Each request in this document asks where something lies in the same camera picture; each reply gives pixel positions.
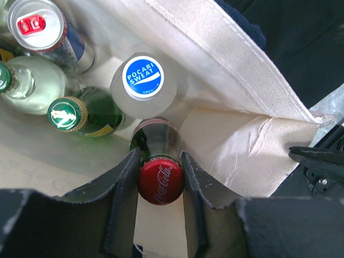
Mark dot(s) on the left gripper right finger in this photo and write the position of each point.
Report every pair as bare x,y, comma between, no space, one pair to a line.
212,224

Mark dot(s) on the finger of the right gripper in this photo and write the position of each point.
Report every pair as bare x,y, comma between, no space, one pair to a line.
322,164

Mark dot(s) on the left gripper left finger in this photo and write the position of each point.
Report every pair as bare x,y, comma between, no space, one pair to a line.
113,204

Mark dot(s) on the coca-cola glass bottle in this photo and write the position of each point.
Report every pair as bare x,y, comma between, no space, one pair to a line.
160,179

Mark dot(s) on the cream canvas tote bag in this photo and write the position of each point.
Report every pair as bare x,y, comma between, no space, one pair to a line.
237,114

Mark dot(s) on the pocari sweat plastic bottle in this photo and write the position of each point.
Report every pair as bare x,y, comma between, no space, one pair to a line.
143,86

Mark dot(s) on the green glass bottle gold cap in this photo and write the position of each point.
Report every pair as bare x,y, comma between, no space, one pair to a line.
90,112

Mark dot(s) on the black cloth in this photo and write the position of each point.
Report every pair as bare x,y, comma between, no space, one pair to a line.
304,39

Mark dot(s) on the clear glass bottle green cap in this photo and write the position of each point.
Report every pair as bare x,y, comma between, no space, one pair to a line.
30,84

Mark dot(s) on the red bull can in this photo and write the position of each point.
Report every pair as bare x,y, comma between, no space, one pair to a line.
40,26

